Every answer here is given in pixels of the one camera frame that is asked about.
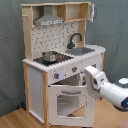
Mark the toy oven door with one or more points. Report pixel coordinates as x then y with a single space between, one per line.
71 106

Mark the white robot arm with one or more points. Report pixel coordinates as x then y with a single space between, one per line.
99 87

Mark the wooden toy kitchen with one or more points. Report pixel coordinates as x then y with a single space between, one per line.
39 78

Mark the black toy stovetop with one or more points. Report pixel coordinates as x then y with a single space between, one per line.
60 58

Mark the red right stove knob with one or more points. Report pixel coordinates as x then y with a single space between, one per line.
74 69

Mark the red stove knob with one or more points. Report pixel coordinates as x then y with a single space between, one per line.
56 75
74 69

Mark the red left stove knob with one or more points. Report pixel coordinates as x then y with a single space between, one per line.
56 75

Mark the small steel pot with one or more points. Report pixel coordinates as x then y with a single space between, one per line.
49 56

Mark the black toy faucet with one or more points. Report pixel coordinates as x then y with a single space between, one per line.
71 44

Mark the grey toy sink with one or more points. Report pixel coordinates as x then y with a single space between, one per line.
79 51

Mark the grey range hood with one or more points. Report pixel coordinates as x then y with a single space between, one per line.
48 18

